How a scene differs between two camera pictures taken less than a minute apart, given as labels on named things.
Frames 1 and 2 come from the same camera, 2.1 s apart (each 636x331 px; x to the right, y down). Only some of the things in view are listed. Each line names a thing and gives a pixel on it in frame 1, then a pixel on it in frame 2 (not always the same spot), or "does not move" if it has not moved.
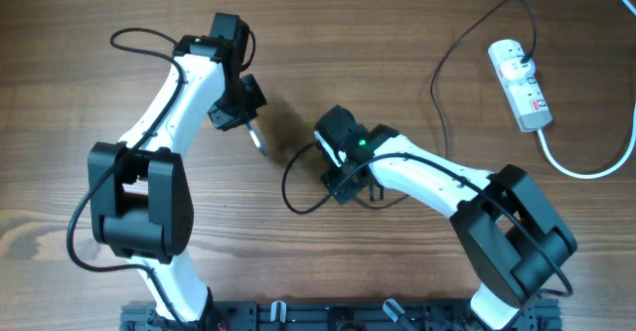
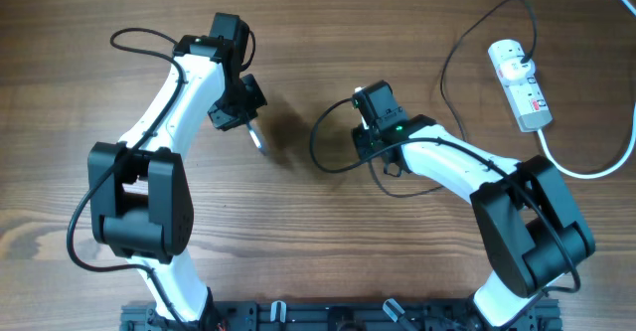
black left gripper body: [238, 102] does not move
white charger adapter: [514, 69] does not move
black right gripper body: [338, 179] to [365, 140]
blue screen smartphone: [256, 138] does not move
